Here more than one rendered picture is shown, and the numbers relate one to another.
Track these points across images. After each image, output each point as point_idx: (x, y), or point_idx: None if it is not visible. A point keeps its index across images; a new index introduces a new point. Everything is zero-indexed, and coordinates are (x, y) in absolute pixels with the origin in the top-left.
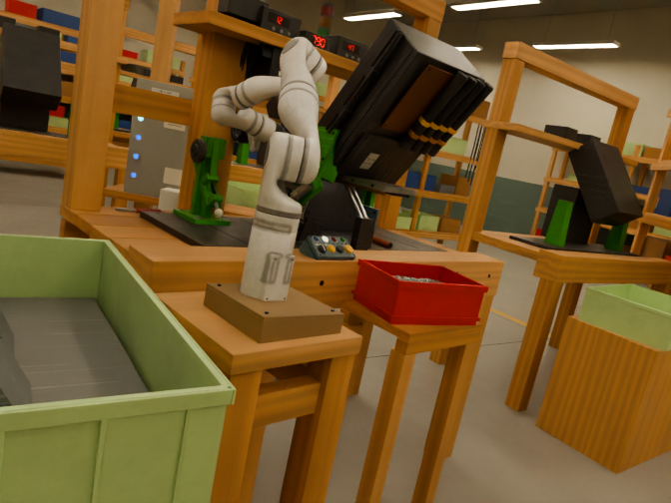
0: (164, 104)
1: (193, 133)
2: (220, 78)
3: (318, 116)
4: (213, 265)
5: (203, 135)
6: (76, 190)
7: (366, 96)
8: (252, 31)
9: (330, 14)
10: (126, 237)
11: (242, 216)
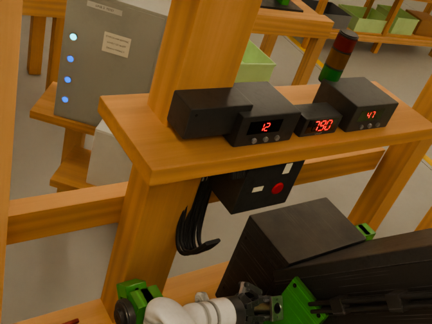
0: (83, 213)
1: (123, 239)
2: (164, 189)
3: None
4: None
5: (135, 252)
6: None
7: (382, 312)
8: (218, 168)
9: (348, 51)
10: None
11: (183, 275)
